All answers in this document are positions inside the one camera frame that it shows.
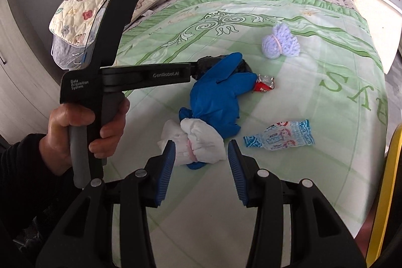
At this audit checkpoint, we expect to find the purple knitted scrubber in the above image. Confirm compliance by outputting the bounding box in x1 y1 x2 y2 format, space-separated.
261 24 301 60

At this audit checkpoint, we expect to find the red candy wrapper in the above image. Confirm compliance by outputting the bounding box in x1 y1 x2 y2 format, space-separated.
253 74 276 93

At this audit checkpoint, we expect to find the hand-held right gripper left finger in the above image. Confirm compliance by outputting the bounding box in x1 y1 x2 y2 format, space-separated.
34 140 176 268

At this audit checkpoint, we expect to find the white wardrobe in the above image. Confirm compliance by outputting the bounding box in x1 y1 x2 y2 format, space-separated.
0 0 68 143

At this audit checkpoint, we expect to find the person's left forearm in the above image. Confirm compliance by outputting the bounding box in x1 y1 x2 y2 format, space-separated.
0 133 77 257

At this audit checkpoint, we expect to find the white nightstand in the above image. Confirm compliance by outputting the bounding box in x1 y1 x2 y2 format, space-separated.
345 0 402 74

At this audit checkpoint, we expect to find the white tissue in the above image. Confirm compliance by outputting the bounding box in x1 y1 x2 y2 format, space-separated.
157 118 227 167

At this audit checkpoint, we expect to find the small black plastic bag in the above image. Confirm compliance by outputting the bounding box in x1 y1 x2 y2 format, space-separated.
218 53 256 74

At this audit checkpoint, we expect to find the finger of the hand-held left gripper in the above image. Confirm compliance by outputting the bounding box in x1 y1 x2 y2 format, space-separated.
189 56 222 82

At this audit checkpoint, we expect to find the blue white snack wrapper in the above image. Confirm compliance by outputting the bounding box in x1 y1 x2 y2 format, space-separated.
243 119 315 150

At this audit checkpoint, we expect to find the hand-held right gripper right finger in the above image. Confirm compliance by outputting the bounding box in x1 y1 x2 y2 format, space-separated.
228 140 368 268

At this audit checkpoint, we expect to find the green patterned bedspread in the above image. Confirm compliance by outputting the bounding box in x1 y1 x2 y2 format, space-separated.
102 0 394 268

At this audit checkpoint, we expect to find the bear print quilt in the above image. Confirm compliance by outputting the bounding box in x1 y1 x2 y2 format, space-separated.
48 0 182 71

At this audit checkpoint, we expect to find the yellow rimmed pink trash bin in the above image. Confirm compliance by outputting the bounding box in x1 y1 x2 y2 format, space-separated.
358 123 402 268

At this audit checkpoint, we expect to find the person's left hand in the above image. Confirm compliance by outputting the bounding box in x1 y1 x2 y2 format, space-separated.
39 97 130 176

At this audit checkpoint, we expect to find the blue rubber glove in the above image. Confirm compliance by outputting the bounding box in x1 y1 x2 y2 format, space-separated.
179 52 259 170

